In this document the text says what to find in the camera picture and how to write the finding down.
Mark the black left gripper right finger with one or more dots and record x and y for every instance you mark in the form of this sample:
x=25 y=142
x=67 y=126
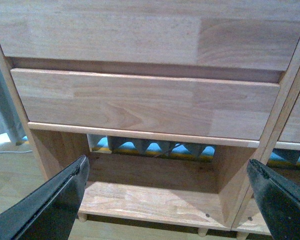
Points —
x=278 y=200

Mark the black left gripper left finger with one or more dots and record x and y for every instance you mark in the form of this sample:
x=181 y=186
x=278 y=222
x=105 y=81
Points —
x=49 y=212

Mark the left wooden shelf unit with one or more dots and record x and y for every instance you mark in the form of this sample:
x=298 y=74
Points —
x=210 y=72

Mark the lower wooden drawer left unit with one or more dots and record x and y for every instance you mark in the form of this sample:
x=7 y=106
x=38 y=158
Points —
x=180 y=106

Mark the upper wooden drawer left unit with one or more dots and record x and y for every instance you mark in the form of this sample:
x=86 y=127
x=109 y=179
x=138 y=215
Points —
x=241 y=34

